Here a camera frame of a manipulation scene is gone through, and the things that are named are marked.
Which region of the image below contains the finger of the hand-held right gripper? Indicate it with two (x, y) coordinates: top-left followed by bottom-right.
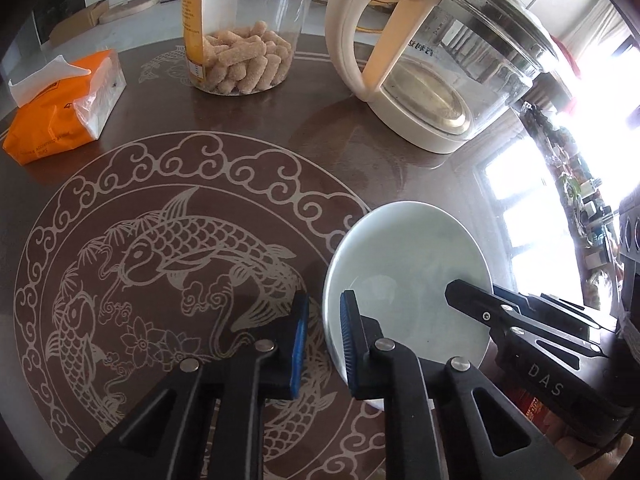
(492, 284), (617, 342)
(444, 279), (610, 370)

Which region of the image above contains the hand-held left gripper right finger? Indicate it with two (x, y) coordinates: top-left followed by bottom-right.
(339, 290), (583, 480)

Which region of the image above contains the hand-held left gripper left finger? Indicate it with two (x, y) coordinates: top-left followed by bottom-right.
(65, 290), (311, 480)

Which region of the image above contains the white ceramic bowl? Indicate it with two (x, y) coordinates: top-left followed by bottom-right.
(322, 201), (493, 411)

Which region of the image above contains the clear plastic jar of snacks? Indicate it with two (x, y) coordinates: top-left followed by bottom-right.
(181, 0), (321, 96)

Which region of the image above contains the orange tissue pack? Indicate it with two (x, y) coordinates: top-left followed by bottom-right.
(2, 50), (127, 166)

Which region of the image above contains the round wooden board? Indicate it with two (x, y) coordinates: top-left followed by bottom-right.
(100, 0), (160, 25)

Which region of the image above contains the cardboard box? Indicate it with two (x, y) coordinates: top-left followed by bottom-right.
(50, 0), (110, 46)

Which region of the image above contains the glass kettle with cream handle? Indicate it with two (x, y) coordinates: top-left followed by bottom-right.
(325, 0), (566, 155)

